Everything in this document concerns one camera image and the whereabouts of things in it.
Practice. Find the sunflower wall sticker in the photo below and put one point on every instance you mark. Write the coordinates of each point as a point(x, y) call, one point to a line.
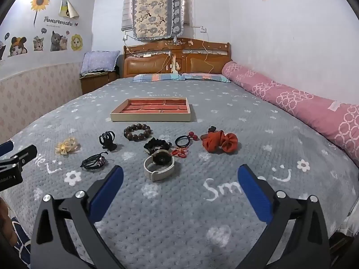
point(39, 2)

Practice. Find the red orange bow scrunchie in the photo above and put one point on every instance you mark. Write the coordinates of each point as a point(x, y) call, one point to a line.
point(213, 143)

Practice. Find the black hair clip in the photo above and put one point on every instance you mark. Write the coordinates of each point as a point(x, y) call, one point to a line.
point(108, 146)

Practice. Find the small doll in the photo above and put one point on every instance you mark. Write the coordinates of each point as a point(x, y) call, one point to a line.
point(176, 65)

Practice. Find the black scrunchie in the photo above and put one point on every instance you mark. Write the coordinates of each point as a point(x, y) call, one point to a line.
point(153, 144)

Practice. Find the tabby kitten wall sticker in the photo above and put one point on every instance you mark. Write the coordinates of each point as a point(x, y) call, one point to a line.
point(38, 44)

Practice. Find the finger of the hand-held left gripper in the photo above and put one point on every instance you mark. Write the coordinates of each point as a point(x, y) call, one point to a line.
point(26, 152)
point(5, 148)

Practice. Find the pink rolled quilt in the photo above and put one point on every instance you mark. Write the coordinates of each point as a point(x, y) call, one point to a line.
point(294, 98)

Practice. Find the person's left hand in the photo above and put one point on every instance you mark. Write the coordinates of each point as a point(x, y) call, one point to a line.
point(7, 221)

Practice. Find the grey flower print blanket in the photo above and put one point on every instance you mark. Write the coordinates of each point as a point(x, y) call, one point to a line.
point(168, 229)

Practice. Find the wooden nightstand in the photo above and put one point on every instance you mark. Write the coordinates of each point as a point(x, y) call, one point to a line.
point(92, 82)

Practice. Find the hamster wall sticker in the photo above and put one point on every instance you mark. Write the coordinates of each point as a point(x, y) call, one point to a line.
point(18, 47)

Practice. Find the floral hanging cloth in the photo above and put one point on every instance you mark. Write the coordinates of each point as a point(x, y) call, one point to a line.
point(153, 8)

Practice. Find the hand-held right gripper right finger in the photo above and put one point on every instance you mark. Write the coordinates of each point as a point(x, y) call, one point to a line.
point(253, 194)

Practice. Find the wooden bed headboard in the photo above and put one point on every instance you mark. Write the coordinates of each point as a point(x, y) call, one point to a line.
point(140, 65)

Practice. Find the brick pattern jewelry tray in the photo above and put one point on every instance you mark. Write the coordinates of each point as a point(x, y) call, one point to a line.
point(151, 108)

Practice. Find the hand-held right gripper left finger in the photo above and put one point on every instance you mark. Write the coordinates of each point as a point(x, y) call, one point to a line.
point(106, 194)

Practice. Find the yellow flower cat sticker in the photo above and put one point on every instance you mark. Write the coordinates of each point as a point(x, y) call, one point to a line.
point(76, 42)

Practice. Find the lettering wall sticker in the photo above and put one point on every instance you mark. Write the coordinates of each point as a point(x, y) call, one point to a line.
point(56, 21)

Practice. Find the grey cats wall sticker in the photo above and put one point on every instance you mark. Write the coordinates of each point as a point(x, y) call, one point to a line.
point(57, 42)

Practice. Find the window blind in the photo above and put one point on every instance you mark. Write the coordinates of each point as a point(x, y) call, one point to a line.
point(127, 8)

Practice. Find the plaid pillow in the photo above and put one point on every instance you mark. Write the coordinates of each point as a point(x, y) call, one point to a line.
point(207, 77)
point(157, 77)

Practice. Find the cream flower scrunchie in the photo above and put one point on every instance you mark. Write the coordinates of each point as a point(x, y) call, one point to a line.
point(66, 146)

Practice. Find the dark blue patterned clothing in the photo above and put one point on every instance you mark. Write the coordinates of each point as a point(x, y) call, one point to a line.
point(22, 241)

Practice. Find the purple dotted pillow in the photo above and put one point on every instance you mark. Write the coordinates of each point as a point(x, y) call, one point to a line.
point(99, 61)

